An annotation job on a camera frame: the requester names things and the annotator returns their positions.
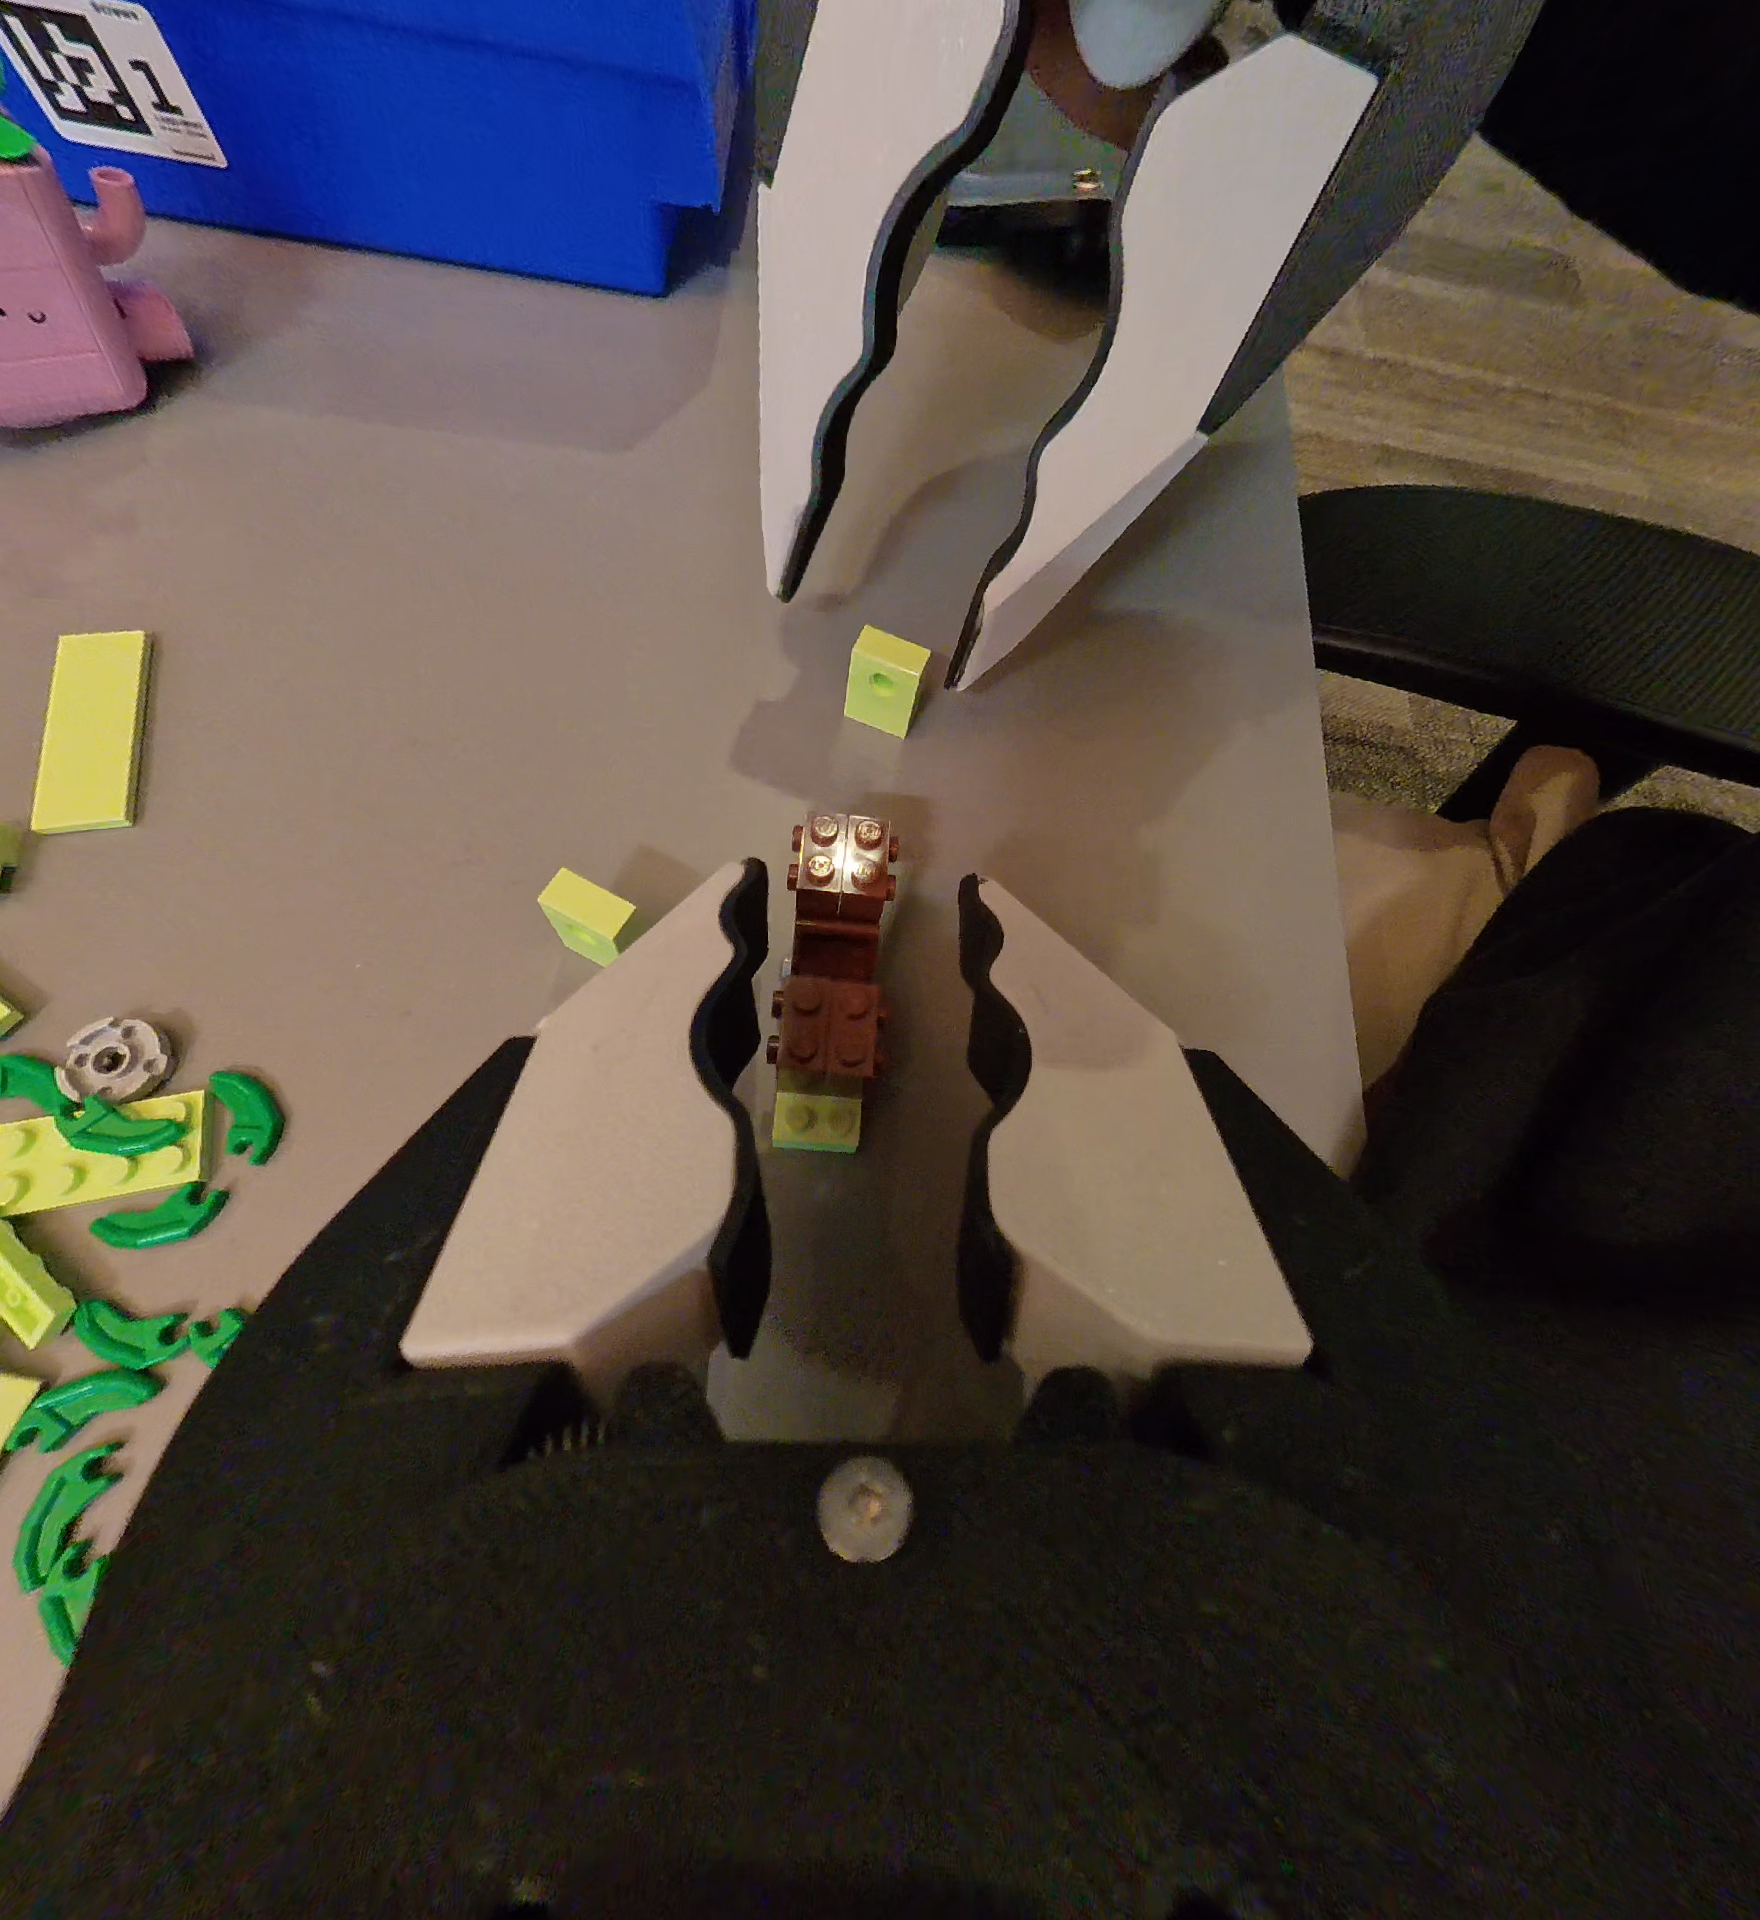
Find blue plastic bin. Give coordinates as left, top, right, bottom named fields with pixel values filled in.
left=0, top=0, right=759, bottom=297

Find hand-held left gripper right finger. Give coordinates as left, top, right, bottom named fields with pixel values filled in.
left=955, top=872, right=1318, bottom=1375

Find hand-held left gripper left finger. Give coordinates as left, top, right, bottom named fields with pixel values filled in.
left=396, top=858, right=773, bottom=1369

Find person's leg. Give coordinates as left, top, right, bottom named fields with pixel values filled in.
left=1336, top=746, right=1601, bottom=1083

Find small lime green brick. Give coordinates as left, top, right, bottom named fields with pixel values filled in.
left=843, top=626, right=931, bottom=739
left=536, top=863, right=641, bottom=966

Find person's right hand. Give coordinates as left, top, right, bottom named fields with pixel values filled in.
left=1032, top=0, right=1127, bottom=146

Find brown brick assembly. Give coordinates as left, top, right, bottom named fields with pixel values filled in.
left=764, top=810, right=904, bottom=1159

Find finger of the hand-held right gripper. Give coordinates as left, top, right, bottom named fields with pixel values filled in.
left=756, top=0, right=1036, bottom=604
left=947, top=34, right=1385, bottom=695

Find black mesh office chair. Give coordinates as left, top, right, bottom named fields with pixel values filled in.
left=1297, top=484, right=1760, bottom=818

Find grey round plate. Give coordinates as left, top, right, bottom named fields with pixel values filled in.
left=54, top=1016, right=170, bottom=1107

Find pink brick flower pot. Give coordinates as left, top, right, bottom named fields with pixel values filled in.
left=0, top=0, right=195, bottom=436

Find scattered lime green bricks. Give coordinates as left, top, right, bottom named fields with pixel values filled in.
left=0, top=629, right=208, bottom=1594

